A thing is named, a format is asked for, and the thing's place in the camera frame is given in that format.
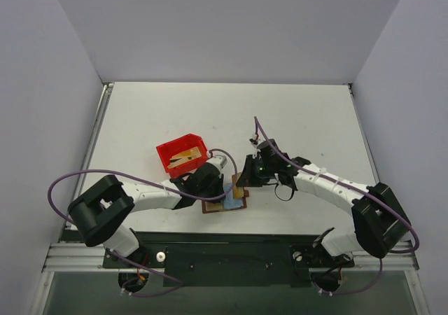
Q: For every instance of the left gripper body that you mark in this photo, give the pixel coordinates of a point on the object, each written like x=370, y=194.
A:
x=220, y=189

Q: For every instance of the gold card from bin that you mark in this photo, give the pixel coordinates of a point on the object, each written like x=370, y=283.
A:
x=237, y=192

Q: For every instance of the brown leather card holder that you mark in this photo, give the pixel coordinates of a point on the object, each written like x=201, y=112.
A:
x=227, y=204

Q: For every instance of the red plastic bin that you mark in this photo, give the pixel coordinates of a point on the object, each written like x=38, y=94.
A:
x=167, y=150

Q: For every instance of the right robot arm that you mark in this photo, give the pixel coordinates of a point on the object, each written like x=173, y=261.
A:
x=379, y=221

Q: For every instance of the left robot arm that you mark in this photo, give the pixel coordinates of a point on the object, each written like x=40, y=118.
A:
x=100, y=211

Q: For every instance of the gold cards in bin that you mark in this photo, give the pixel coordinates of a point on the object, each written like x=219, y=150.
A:
x=183, y=157

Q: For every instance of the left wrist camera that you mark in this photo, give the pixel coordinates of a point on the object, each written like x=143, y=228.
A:
x=218, y=161

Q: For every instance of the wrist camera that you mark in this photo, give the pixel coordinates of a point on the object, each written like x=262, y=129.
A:
x=218, y=161
x=254, y=140

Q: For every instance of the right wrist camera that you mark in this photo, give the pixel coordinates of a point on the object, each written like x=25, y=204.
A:
x=254, y=140

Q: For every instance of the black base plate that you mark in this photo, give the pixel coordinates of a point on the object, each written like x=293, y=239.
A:
x=218, y=260

